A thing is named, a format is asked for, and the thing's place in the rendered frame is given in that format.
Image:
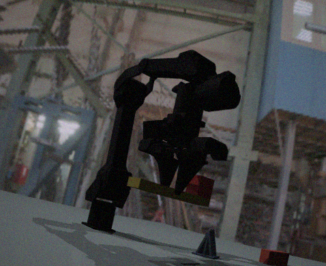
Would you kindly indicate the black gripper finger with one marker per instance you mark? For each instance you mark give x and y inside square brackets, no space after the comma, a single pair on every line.
[167,167]
[188,167]

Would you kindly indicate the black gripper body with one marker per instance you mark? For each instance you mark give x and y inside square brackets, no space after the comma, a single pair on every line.
[195,146]

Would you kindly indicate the yellow bar with red block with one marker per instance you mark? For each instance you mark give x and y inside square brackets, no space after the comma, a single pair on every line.
[198,191]

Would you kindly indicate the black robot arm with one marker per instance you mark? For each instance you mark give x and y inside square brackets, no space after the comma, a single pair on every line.
[206,90]

